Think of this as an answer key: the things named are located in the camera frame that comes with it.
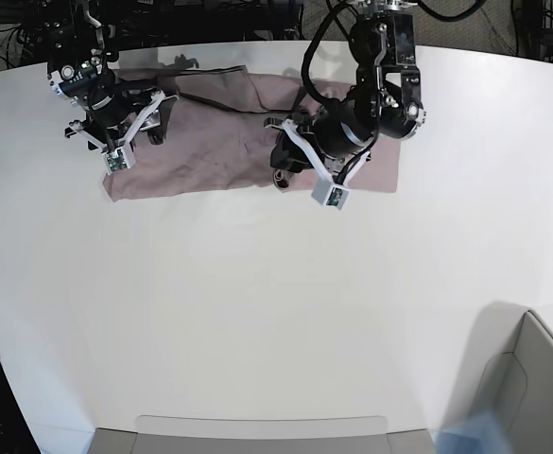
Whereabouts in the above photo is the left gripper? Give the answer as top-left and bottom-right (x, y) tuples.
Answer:
(269, 101), (375, 173)

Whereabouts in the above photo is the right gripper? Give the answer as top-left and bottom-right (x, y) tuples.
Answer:
(79, 87), (168, 146)

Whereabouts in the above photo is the pink T-shirt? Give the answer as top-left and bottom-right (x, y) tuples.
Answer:
(101, 64), (400, 203)

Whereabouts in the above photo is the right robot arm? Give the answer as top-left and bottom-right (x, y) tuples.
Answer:
(38, 1), (161, 152)

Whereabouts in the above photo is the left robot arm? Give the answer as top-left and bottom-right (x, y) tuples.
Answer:
(265, 1), (424, 183)

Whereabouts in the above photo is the grey tray front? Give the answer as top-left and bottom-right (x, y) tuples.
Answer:
(88, 415), (436, 453)

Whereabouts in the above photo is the grey bin right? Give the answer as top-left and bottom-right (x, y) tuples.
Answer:
(474, 309), (553, 454)

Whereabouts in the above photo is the blue object corner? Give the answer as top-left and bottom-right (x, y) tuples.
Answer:
(431, 410), (512, 454)

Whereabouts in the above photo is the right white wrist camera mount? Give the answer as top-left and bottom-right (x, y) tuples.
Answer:
(64, 88), (180, 175)

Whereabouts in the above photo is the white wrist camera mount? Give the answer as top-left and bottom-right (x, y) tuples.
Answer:
(264, 112), (378, 209)
(64, 88), (180, 175)

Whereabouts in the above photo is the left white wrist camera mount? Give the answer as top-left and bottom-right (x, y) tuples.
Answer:
(264, 112), (378, 209)

